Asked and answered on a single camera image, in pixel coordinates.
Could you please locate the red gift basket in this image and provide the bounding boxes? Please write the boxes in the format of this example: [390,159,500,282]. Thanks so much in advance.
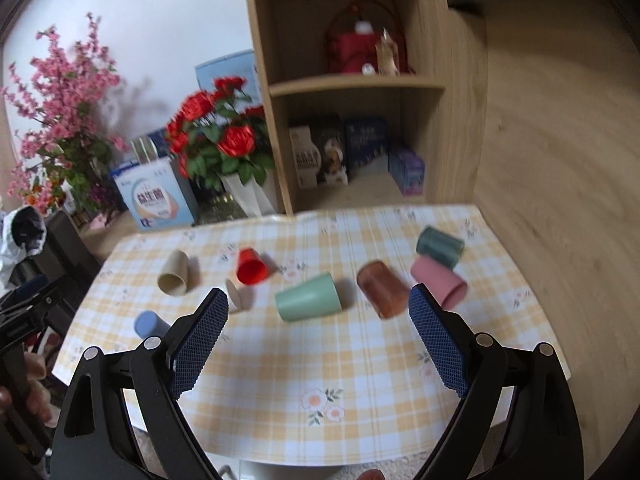
[326,0,417,77]

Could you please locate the person's left hand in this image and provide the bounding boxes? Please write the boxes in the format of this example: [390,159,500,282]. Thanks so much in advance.
[0,352,55,428]

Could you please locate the black chair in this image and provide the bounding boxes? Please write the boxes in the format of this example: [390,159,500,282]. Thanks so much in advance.
[10,210,102,333]

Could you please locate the dark green cup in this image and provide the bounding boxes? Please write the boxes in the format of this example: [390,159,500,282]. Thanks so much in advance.
[416,226,466,268]

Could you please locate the yellow checked tablecloth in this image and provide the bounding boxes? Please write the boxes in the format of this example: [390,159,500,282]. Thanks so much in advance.
[51,203,571,467]

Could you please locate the red rose bouquet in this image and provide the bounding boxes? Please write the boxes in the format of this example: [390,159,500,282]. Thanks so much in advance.
[165,76,275,194]

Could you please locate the beige cup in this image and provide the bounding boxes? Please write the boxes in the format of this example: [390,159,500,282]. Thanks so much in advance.
[157,251,191,294]

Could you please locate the blue cup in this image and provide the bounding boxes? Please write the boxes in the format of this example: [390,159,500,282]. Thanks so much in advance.
[134,311,172,340]

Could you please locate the pink cup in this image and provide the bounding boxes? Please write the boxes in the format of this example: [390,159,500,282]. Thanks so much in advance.
[410,255,469,310]

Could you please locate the pink blossom branches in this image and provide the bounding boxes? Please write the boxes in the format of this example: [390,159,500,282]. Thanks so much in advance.
[0,12,130,217]

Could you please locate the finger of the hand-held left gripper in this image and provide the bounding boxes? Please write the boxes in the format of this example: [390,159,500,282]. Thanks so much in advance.
[0,274,57,317]

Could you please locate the white vase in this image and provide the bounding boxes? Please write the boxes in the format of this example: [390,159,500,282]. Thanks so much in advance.
[219,170,279,219]

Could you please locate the dark picture box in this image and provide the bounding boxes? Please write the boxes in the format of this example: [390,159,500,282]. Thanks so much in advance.
[312,119,350,187]

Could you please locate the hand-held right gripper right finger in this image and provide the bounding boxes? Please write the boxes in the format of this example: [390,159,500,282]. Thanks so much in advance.
[408,283,584,480]

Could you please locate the red cup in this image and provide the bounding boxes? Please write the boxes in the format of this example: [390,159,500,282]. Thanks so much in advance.
[236,248,268,286]

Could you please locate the blue and white box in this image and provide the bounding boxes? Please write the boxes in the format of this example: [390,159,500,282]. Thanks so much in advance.
[111,156,197,231]

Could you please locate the small beige figurine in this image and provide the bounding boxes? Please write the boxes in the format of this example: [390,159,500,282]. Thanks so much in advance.
[375,27,402,77]

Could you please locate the brown cup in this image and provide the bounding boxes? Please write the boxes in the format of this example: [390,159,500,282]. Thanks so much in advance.
[356,260,411,320]

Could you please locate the white plastic bag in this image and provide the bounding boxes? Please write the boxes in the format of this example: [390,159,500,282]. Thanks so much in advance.
[0,205,49,282]

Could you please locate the white carton box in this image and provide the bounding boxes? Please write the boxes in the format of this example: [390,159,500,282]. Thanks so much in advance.
[288,125,322,190]

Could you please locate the light blue box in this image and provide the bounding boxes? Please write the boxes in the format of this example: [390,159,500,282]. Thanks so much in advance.
[194,50,262,107]

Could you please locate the purple box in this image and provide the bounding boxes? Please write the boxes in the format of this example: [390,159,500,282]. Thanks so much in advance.
[387,143,426,196]

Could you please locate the wooden shelf cabinet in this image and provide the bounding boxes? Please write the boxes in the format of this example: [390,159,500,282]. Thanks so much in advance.
[241,0,489,219]

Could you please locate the light green cup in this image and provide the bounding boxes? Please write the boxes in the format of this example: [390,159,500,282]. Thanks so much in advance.
[274,272,344,323]

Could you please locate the clear glass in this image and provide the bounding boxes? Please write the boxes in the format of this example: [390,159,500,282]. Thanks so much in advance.
[130,135,161,166]

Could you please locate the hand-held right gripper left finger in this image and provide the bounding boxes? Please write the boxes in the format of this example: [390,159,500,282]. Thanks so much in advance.
[50,287,231,480]

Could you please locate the small cream cup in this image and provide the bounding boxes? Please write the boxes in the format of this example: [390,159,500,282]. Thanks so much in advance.
[224,279,246,314]

